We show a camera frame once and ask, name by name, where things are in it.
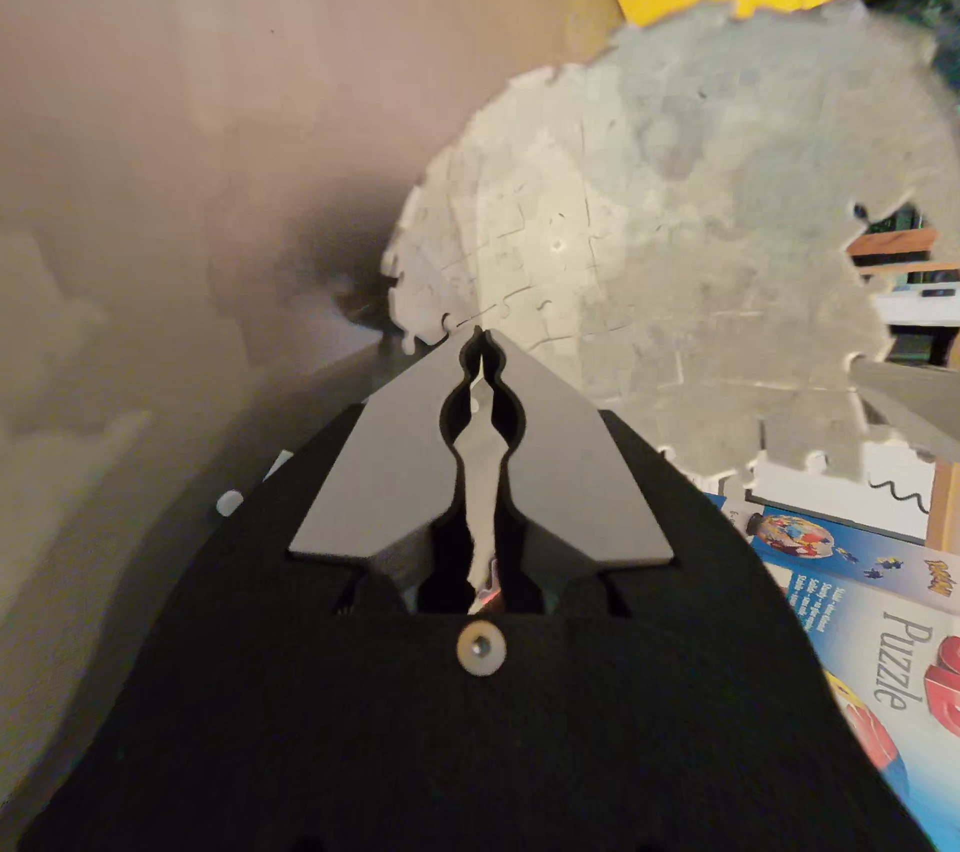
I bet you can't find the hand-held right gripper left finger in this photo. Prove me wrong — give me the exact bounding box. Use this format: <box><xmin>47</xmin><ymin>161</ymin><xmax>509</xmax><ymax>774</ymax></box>
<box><xmin>288</xmin><ymin>327</ymin><xmax>481</xmax><ymax>573</ymax></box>

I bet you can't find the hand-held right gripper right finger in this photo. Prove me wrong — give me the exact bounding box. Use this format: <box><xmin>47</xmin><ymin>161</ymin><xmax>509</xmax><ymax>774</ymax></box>
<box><xmin>483</xmin><ymin>331</ymin><xmax>675</xmax><ymax>573</ymax></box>

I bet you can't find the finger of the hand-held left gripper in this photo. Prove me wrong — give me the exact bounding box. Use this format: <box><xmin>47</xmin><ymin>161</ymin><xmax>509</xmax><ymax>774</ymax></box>
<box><xmin>849</xmin><ymin>355</ymin><xmax>960</xmax><ymax>465</ymax></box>

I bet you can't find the white puzzle piece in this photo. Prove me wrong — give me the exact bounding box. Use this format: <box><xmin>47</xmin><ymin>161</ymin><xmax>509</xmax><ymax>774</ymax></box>
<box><xmin>454</xmin><ymin>372</ymin><xmax>502</xmax><ymax>615</ymax></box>
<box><xmin>216</xmin><ymin>449</ymin><xmax>295</xmax><ymax>519</ymax></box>

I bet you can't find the partly built white puzzle ball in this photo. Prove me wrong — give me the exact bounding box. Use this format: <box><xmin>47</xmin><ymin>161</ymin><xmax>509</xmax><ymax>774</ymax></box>
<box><xmin>381</xmin><ymin>0</ymin><xmax>960</xmax><ymax>487</ymax></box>

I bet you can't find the blue puzzle box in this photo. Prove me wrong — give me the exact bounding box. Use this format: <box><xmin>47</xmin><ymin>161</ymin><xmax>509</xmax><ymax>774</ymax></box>
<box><xmin>718</xmin><ymin>492</ymin><xmax>960</xmax><ymax>852</ymax></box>

